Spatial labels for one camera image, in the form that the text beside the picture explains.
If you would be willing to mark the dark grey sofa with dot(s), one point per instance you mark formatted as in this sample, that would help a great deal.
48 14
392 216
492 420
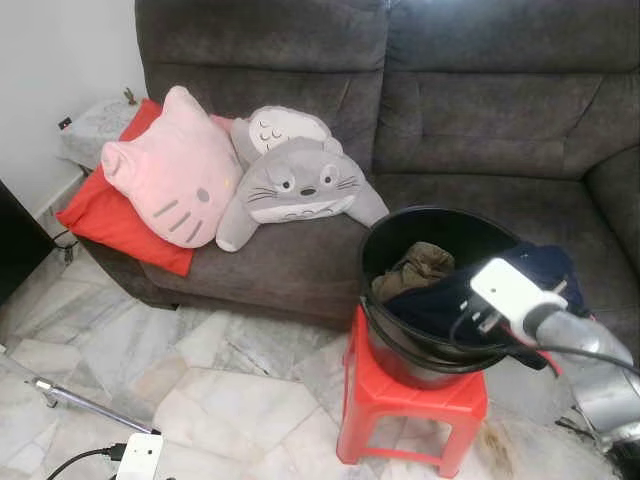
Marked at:
480 110

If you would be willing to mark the grey open-eyed Totoro plush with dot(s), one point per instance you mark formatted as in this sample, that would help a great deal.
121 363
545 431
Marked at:
300 165

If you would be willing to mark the grey closed-eyed Totoro pillow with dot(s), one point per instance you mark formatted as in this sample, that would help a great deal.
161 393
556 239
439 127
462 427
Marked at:
280 128

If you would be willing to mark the small brass ornament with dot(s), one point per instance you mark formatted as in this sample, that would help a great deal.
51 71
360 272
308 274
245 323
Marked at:
128 96

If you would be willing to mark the pink cat face pillow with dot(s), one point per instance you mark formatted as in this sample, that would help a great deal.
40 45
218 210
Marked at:
175 170

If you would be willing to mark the red cushion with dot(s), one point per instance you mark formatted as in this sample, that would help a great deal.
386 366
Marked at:
110 225

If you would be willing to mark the side table with white cloth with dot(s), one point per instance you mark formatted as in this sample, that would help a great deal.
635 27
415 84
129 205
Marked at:
95 120

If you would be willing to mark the chrome clothes rack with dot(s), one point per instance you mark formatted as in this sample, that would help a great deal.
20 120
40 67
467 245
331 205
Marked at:
90 408

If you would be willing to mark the brown garment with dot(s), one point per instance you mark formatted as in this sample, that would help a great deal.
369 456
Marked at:
415 270

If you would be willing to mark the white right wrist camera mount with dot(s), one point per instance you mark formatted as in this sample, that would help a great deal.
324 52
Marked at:
505 285

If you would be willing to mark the red plastic stool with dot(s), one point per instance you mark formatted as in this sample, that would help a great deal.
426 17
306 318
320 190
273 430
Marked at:
400 400

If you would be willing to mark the black plastic bucket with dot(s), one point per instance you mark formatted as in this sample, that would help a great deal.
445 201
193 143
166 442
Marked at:
440 225

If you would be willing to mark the black wall socket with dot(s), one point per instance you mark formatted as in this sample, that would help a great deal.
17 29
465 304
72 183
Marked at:
64 123

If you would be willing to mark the navy garment with red stripes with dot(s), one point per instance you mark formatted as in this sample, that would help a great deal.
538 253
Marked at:
440 310

